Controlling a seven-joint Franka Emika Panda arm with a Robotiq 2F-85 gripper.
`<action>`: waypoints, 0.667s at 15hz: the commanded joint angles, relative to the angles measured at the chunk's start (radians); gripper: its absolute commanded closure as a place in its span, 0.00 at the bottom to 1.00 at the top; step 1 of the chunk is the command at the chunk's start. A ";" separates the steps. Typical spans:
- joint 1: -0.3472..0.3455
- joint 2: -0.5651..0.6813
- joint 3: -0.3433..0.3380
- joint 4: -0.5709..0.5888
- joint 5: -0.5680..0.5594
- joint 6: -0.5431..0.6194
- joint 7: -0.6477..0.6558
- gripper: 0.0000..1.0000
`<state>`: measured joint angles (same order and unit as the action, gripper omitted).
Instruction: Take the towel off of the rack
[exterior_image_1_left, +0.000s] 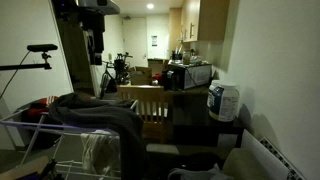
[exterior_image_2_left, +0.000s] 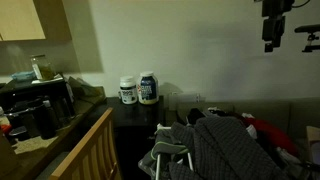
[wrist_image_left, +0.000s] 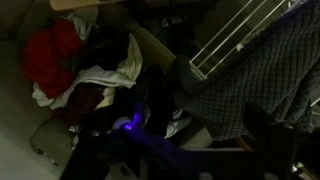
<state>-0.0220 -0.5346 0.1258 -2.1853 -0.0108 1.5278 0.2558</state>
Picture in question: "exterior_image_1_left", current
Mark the dark grey waffle towel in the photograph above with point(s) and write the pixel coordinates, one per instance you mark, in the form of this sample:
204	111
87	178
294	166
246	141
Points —
74	110

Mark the cardboard box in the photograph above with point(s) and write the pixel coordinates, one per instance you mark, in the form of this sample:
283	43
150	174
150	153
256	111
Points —
140	75

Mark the white calibration board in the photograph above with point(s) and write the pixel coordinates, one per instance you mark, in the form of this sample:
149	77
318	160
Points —
277	166

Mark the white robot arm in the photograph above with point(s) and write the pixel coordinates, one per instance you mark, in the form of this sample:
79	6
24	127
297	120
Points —
89	15

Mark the bicycle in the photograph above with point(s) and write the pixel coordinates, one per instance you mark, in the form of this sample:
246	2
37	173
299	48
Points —
116	73

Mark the black side table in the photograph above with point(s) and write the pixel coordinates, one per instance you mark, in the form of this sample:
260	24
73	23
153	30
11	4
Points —
206	131

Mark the black microwave oven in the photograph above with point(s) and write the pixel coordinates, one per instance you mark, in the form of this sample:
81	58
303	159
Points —
189	76

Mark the white cloth on rack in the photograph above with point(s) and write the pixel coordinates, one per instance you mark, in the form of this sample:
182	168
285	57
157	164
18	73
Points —
101	152

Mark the white metal drying rack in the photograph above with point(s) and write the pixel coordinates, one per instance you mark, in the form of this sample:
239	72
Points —
49	125

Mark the upper wooden cabinet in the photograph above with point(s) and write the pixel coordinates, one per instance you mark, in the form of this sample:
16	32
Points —
204	20

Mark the black camera on stand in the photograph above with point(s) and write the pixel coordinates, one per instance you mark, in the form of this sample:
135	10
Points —
43	48

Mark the large white supplement tub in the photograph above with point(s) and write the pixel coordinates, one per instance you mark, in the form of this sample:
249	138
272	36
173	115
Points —
222	100

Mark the red garment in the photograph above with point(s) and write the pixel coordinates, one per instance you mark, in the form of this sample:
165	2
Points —
40	106

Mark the wooden chair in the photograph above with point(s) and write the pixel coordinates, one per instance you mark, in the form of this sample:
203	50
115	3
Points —
151	108

